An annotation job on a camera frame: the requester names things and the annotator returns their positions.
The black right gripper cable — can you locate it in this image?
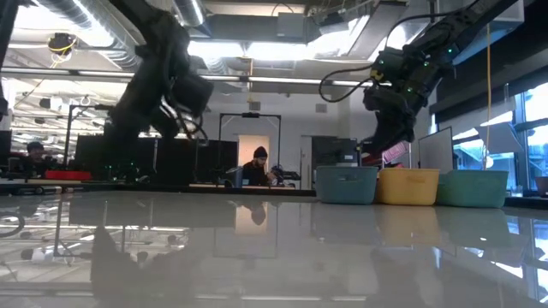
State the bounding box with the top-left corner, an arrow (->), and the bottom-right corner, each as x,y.
318,63 -> 386,104

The mint green plastic bin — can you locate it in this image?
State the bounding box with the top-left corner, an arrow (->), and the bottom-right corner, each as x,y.
436,169 -> 509,210

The black frame workstation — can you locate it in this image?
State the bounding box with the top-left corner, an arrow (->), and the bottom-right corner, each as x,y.
63,104 -> 239,193
217,112 -> 283,189

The black cabinet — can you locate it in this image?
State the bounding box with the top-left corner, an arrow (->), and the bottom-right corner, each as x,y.
311,135 -> 360,169

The metal wire shelf rack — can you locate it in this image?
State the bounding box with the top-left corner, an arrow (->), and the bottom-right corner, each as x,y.
360,129 -> 413,169

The red box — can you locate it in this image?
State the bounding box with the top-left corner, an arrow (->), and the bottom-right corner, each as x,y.
44,169 -> 92,182

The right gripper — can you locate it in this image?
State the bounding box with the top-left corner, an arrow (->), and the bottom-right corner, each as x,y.
360,45 -> 449,158

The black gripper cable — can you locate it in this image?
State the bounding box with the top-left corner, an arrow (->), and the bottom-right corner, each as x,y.
318,63 -> 386,104
160,100 -> 210,142

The person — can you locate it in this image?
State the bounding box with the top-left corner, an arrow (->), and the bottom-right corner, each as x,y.
241,145 -> 277,187
16,140 -> 59,177

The yellow plastic bin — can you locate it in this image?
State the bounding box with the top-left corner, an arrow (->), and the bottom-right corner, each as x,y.
375,168 -> 441,207

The grey ceiling air unit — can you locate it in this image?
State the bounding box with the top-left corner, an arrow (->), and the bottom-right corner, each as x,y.
276,11 -> 321,44

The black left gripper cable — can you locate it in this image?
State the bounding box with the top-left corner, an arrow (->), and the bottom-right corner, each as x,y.
160,100 -> 210,142

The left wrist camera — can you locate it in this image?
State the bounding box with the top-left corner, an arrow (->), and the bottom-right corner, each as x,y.
170,74 -> 215,120

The black yellow ceiling cable reel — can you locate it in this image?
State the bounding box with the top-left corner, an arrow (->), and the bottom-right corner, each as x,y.
46,33 -> 79,57

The dark teal plastic bin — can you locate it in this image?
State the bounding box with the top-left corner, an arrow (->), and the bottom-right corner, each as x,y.
315,165 -> 379,205

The linear ceiling light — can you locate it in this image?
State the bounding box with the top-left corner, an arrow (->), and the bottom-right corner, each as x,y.
0,67 -> 138,85
199,74 -> 376,89

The grey monitor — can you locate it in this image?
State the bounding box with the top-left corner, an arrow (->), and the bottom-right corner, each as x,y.
418,126 -> 455,171

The silver ventilation duct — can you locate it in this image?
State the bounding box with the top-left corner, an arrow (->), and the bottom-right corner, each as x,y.
33,0 -> 145,72

